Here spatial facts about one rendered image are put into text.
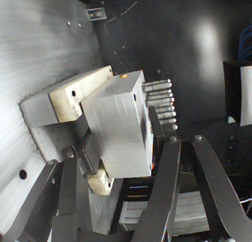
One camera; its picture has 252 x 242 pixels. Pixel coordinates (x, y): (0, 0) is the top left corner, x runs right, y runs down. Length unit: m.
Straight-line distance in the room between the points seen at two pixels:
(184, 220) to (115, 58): 0.43
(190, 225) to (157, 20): 0.51
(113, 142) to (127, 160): 0.03
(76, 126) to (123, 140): 0.11
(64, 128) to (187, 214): 0.30
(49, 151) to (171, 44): 0.37
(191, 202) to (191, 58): 0.36
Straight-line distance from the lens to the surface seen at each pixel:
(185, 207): 0.39
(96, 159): 0.16
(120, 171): 0.18
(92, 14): 0.45
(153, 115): 0.16
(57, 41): 0.28
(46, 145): 0.20
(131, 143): 0.16
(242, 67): 0.22
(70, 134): 0.24
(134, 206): 0.41
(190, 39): 0.45
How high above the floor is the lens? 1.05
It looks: 14 degrees down
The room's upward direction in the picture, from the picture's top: 81 degrees clockwise
